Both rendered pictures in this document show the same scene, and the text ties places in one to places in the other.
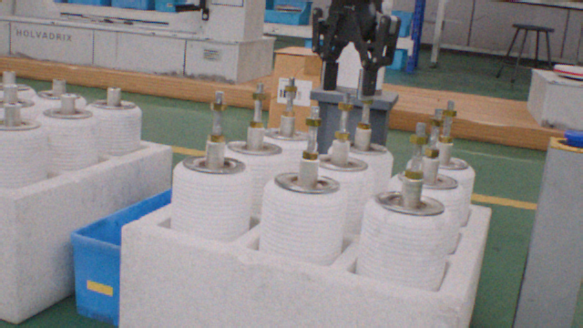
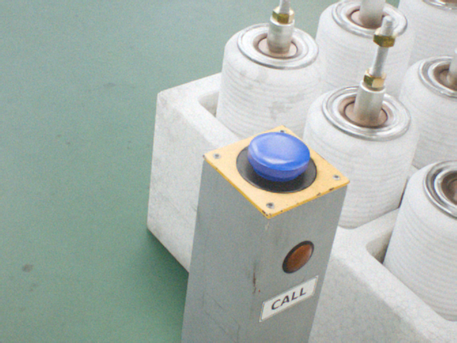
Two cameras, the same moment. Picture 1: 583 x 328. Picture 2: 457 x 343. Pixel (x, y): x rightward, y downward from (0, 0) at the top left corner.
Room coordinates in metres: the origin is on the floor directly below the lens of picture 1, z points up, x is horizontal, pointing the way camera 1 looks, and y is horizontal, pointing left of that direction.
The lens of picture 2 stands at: (0.99, -0.80, 0.68)
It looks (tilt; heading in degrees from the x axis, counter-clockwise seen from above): 38 degrees down; 118
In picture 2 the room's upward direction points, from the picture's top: 8 degrees clockwise
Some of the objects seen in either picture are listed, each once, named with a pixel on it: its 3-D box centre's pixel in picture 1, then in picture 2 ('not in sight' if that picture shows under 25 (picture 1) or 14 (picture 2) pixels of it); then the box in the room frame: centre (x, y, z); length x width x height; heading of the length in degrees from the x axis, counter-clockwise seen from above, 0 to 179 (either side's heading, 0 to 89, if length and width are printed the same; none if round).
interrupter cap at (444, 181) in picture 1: (427, 180); (366, 113); (0.79, -0.18, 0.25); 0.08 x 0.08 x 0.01
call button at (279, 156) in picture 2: (579, 140); (277, 160); (0.80, -0.37, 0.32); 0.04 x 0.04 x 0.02
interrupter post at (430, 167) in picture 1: (429, 170); (368, 101); (0.79, -0.18, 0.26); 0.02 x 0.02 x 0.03
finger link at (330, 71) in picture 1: (329, 76); not in sight; (0.86, -0.05, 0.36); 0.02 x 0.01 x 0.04; 128
